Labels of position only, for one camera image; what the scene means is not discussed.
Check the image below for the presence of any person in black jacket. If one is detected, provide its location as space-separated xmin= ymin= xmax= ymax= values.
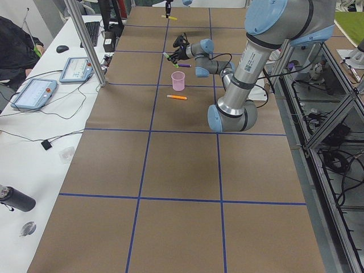
xmin=1 ymin=17 xmax=45 ymax=90

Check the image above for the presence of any black computer mouse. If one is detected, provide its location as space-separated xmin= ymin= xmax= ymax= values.
xmin=56 ymin=45 xmax=69 ymax=53

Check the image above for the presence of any yellow highlighter pen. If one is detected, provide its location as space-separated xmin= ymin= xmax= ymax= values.
xmin=161 ymin=15 xmax=177 ymax=20

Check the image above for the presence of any orange highlighter pen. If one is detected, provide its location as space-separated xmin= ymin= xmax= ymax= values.
xmin=167 ymin=94 xmax=188 ymax=100

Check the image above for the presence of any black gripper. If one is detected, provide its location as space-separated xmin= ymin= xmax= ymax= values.
xmin=167 ymin=48 xmax=191 ymax=64
xmin=166 ymin=0 xmax=172 ymax=18

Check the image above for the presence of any small black box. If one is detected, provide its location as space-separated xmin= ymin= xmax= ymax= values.
xmin=103 ymin=31 xmax=116 ymax=52

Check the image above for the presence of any black water bottle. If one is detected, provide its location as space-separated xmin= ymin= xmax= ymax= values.
xmin=1 ymin=185 xmax=36 ymax=212

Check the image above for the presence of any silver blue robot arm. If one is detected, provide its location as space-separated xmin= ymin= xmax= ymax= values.
xmin=165 ymin=0 xmax=193 ymax=19
xmin=167 ymin=1 xmax=336 ymax=132

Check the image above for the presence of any aluminium frame post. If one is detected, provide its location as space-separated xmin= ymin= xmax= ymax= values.
xmin=64 ymin=0 xmax=106 ymax=87

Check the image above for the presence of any small black adapter puck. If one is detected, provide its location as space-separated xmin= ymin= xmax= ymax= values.
xmin=41 ymin=139 xmax=52 ymax=151

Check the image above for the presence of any pink mesh pen holder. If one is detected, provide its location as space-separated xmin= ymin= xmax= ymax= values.
xmin=171 ymin=71 xmax=185 ymax=92

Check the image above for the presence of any near blue teach pendant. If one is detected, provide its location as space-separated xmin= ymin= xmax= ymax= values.
xmin=10 ymin=78 xmax=58 ymax=110

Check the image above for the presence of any black monitor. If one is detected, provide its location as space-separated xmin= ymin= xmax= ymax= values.
xmin=98 ymin=0 xmax=124 ymax=32

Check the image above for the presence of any far blue teach pendant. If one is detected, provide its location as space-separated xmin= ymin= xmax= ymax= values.
xmin=59 ymin=57 xmax=93 ymax=84

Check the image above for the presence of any green highlighter pen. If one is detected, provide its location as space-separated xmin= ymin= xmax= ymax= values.
xmin=163 ymin=52 xmax=179 ymax=68

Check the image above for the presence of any blue teach pendant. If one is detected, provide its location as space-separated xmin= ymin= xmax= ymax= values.
xmin=10 ymin=78 xmax=58 ymax=110
xmin=59 ymin=57 xmax=93 ymax=84

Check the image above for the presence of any black keyboard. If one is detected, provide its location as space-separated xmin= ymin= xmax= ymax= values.
xmin=85 ymin=21 xmax=100 ymax=47

